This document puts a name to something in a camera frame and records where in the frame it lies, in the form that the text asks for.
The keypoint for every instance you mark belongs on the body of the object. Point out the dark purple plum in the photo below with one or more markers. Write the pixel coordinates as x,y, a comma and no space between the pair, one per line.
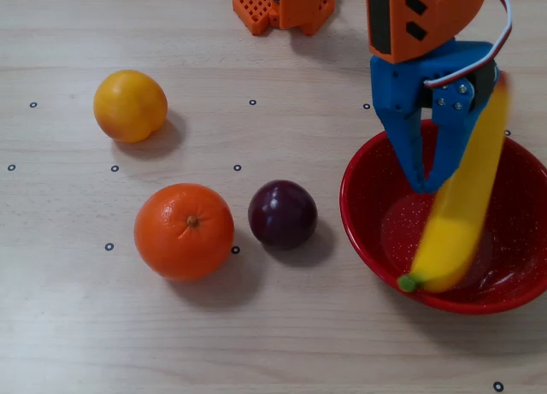
282,212

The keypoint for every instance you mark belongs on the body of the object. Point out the orange fruit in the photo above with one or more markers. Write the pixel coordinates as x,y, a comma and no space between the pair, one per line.
184,233

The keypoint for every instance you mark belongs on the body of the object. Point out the orange robot base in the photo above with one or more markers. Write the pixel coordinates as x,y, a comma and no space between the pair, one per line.
295,9

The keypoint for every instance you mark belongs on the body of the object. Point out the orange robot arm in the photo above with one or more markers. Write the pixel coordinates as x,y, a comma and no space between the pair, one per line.
436,13

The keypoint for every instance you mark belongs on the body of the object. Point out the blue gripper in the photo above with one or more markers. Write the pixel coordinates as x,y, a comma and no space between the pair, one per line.
399,88

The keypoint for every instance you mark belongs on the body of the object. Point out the yellow orange peach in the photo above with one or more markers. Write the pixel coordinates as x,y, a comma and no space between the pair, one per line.
128,105

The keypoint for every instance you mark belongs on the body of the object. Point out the yellow toy banana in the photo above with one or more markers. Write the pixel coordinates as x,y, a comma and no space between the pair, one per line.
461,223

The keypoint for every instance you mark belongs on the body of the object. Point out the red speckled bowl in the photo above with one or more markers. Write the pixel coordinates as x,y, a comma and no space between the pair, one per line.
372,197

